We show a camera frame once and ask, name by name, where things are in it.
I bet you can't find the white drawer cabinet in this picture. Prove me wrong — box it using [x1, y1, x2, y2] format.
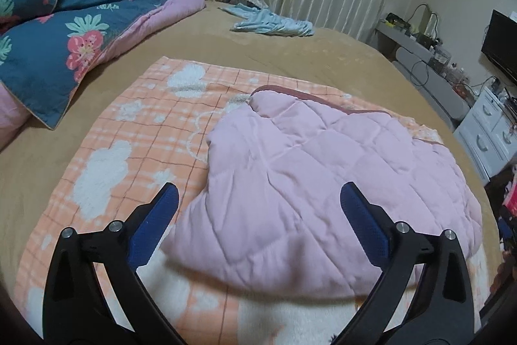
[453, 86, 517, 185]

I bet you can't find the orange checked blanket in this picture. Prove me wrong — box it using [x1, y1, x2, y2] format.
[14, 55, 490, 345]

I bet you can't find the pink yellow printed cloth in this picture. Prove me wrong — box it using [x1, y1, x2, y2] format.
[501, 163, 517, 220]

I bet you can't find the blue floral quilt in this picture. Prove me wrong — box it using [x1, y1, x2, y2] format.
[0, 0, 207, 130]

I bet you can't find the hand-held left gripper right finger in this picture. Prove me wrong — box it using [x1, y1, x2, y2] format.
[339, 181, 476, 345]

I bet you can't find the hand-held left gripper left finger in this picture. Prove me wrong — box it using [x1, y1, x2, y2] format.
[42, 181, 180, 345]

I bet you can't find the tan bed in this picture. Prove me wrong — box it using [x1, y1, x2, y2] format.
[0, 0, 506, 329]

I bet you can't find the black television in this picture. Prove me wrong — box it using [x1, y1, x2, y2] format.
[480, 9, 517, 85]

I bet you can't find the light blue garment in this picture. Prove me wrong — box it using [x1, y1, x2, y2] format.
[220, 3, 315, 38]

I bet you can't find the grey desk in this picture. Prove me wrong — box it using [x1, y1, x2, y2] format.
[375, 11, 482, 124]

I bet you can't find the pink quilted jacket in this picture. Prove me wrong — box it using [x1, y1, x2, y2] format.
[162, 85, 484, 302]

